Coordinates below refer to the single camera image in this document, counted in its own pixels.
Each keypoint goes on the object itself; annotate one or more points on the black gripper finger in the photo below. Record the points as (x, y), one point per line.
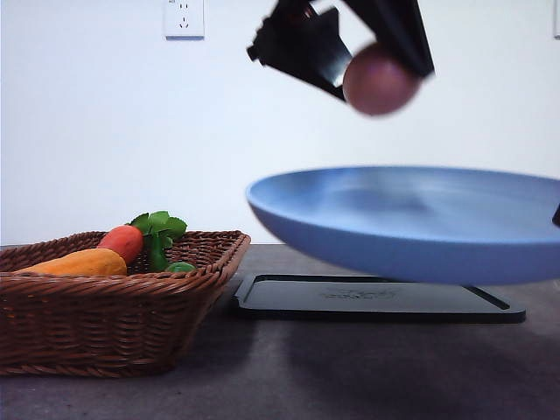
(296, 38)
(556, 216)
(399, 23)

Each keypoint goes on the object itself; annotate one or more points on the brown egg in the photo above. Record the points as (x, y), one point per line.
(381, 80)

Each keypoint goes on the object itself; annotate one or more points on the blue round plate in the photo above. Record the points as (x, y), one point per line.
(415, 224)

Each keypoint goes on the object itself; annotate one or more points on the brown wicker basket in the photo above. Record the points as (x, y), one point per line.
(140, 323)

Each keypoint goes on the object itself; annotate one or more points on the black rectangular tray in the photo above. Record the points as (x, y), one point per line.
(374, 298)

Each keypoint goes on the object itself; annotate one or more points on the green toy leafy vegetable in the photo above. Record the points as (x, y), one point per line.
(159, 230)

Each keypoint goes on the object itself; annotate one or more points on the small green toy fruit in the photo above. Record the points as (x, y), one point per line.
(181, 267)

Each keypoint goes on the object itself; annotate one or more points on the orange toy carrot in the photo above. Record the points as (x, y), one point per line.
(125, 239)

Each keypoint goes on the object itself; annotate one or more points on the yellow toy vegetable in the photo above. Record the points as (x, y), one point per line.
(91, 262)

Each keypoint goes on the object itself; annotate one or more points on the white wall power outlet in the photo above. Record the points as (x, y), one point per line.
(184, 20)

